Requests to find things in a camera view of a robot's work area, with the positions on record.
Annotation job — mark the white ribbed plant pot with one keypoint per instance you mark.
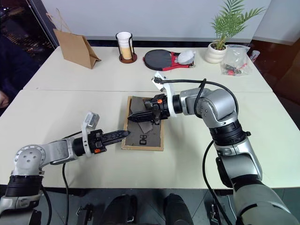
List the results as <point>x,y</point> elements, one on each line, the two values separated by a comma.
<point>215,55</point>

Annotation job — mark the black metal clamp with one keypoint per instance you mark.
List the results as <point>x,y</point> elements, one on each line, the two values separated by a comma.
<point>84,212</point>
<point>215,212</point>

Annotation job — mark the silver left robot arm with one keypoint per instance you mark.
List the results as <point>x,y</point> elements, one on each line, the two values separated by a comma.
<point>56,150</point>

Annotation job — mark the bystander bare hand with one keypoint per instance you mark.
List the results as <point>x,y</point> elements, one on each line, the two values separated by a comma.
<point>2,98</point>

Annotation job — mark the brown paper bag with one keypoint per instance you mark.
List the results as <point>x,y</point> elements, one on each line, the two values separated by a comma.
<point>75,49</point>

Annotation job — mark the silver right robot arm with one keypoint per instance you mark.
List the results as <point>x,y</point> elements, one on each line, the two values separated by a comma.
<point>218,100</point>

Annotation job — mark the paper cups in black holder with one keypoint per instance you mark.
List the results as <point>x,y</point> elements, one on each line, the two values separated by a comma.
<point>127,59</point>

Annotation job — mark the bystander in dark clothing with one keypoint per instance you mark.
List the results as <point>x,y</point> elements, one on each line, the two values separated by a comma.
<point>14,68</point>

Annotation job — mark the small red part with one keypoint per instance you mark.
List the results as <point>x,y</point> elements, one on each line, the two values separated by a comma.
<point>231,72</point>

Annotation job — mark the dark rounded shape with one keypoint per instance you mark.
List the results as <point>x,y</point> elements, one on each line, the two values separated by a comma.
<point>178,208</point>
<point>119,208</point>

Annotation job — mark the clear plastic parts bag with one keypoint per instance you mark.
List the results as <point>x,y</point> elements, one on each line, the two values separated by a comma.
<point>236,58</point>

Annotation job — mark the black red paddle case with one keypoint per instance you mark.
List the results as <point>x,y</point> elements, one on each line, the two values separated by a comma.
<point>157,59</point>

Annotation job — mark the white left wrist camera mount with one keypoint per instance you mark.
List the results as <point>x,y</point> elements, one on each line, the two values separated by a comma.
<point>91,120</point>

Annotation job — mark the wooden picture frame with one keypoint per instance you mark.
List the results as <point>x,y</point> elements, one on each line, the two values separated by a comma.
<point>145,140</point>

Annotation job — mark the white red small box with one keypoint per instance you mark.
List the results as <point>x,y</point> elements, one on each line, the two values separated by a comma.
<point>255,56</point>

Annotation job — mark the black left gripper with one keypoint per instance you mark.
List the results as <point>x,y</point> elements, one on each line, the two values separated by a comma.
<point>97,143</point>

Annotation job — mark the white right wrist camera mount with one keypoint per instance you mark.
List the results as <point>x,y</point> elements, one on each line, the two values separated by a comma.
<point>169,90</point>

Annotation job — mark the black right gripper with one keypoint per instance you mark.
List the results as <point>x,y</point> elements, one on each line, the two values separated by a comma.
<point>160,110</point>

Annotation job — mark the paper cup stack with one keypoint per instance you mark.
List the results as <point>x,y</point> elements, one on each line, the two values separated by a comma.
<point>124,44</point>

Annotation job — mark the green palm plant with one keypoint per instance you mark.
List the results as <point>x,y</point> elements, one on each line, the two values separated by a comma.
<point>230,21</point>

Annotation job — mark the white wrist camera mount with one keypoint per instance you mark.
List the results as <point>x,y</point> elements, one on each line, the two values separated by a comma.
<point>91,120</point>
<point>169,90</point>

